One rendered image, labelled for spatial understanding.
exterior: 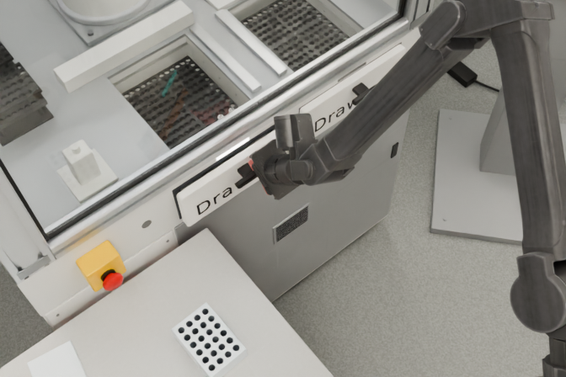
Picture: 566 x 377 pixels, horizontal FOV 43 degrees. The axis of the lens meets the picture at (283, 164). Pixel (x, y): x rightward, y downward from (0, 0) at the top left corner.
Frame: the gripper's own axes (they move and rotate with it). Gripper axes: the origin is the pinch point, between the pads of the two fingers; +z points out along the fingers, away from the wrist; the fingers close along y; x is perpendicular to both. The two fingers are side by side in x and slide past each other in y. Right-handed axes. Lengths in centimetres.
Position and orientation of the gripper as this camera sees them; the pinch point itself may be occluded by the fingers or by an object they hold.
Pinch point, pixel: (259, 169)
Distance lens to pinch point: 146.5
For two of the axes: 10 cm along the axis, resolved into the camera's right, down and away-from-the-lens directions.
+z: -4.0, 0.1, 9.2
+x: -7.7, 5.4, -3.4
